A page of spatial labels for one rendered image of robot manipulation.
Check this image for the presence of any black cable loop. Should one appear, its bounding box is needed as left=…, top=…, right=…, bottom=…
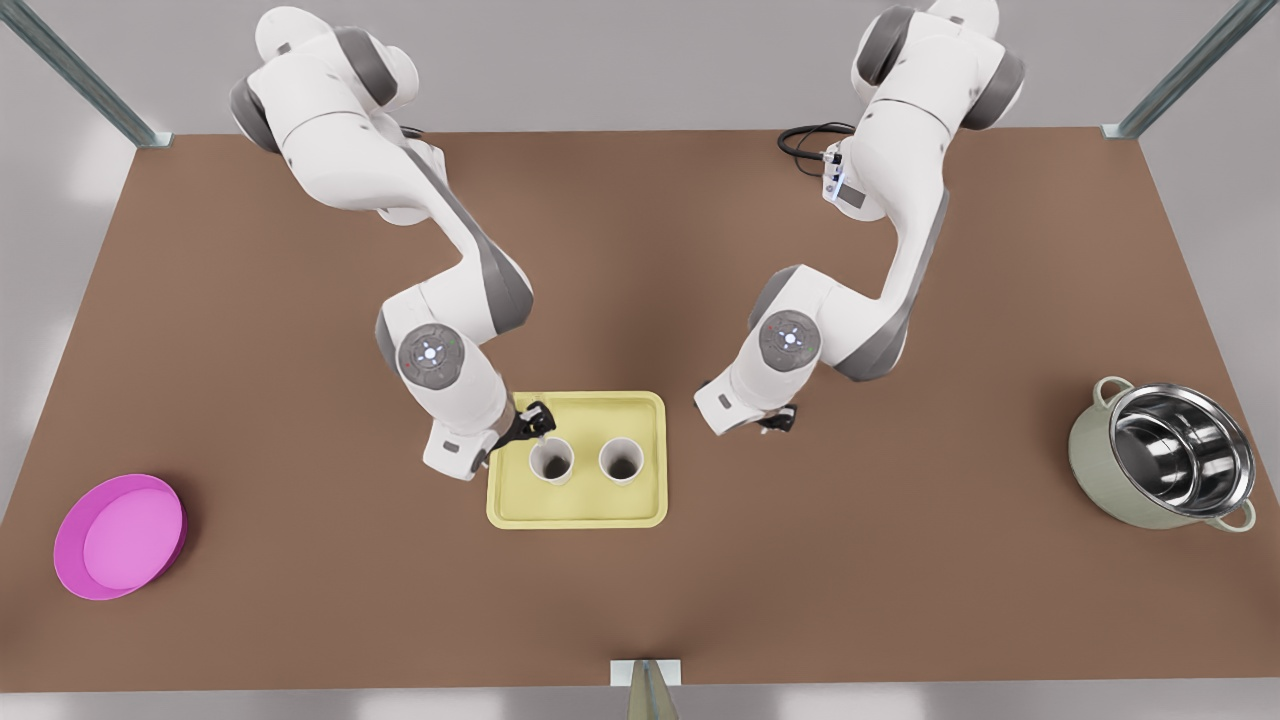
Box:
left=778, top=122, right=857, bottom=179

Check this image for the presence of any white IKEA cup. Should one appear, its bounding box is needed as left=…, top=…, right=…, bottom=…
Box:
left=598, top=436, right=646, bottom=486
left=529, top=437, right=575, bottom=486

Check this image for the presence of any green steel-lined pot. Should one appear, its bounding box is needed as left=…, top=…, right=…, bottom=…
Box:
left=1068, top=376, right=1257, bottom=533

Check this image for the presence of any yellow rectangular tray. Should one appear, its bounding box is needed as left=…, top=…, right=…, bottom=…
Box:
left=486, top=391, right=668, bottom=529

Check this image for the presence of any pink round bowl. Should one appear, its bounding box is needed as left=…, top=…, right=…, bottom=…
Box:
left=53, top=474, right=188, bottom=601

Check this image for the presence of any silver frame post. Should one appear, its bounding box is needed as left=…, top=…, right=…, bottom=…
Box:
left=1101, top=0, right=1280, bottom=140
left=0, top=0, right=172, bottom=149
left=611, top=659, right=682, bottom=720

